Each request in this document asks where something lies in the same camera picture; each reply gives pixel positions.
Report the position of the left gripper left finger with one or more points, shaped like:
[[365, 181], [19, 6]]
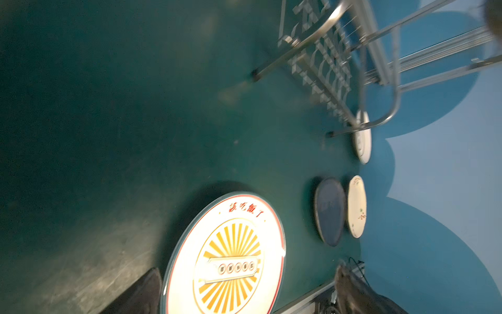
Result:
[[142, 297]]

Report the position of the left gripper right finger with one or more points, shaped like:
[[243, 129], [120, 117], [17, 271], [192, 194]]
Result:
[[355, 296]]

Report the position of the white plate orange sunburst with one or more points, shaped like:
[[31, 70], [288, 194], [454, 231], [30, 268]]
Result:
[[230, 259]]

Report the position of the chrome two-tier dish rack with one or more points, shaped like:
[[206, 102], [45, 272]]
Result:
[[321, 56]]

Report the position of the cream floral plate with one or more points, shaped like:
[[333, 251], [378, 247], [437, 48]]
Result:
[[356, 216]]

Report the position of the dark blue round plate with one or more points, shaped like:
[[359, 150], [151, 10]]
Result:
[[329, 209]]

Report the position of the right aluminium frame post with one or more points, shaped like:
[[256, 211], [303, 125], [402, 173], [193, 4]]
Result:
[[447, 48]]

